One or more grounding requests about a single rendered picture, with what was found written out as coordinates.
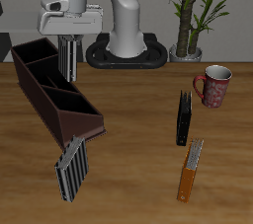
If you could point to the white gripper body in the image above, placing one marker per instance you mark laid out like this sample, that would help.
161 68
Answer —
70 24

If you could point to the striped grey book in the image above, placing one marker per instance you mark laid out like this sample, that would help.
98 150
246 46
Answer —
74 170
67 58

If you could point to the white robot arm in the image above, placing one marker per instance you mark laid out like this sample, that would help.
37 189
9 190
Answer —
126 27

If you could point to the dark brown desk caddy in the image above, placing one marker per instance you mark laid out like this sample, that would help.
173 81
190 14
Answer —
70 116

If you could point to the black book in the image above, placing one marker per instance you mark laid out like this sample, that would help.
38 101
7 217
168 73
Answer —
183 121

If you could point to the orange book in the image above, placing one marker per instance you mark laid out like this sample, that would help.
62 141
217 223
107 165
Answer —
187 178

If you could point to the green pot plant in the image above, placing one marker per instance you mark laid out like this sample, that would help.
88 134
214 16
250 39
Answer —
184 27

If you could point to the red patterned mug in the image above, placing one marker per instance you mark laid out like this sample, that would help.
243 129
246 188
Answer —
215 91

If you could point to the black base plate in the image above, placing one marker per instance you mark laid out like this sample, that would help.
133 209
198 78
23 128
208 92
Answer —
95 58

